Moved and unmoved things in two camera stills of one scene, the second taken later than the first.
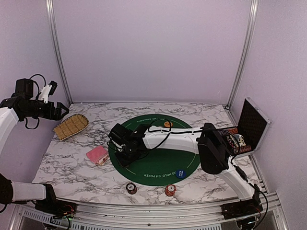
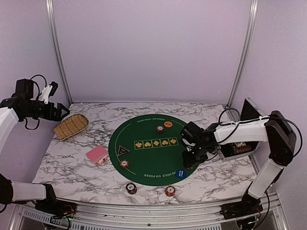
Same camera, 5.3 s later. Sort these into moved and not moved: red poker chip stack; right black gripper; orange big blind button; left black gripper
Moved: right black gripper
Not moved: orange big blind button; left black gripper; red poker chip stack
